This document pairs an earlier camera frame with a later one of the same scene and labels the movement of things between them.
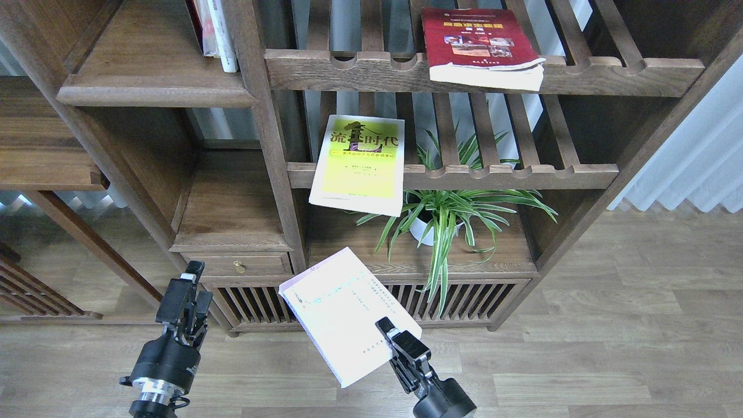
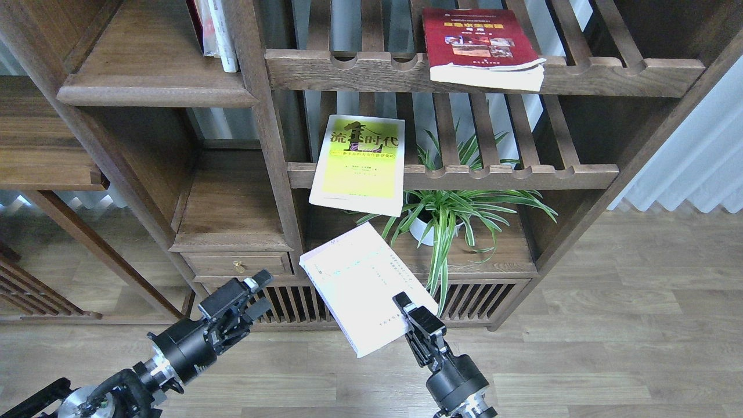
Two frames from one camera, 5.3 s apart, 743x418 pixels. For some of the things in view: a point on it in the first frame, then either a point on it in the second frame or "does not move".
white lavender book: [342, 302] -> [358, 274]
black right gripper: [445, 399] -> [460, 378]
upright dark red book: [191, 5] does not move
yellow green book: [359, 166] does not move
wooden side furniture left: [43, 148] does not move
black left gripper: [170, 359] -> [191, 343]
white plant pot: [424, 231] does not move
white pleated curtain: [702, 161] does not move
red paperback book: [482, 47] does not move
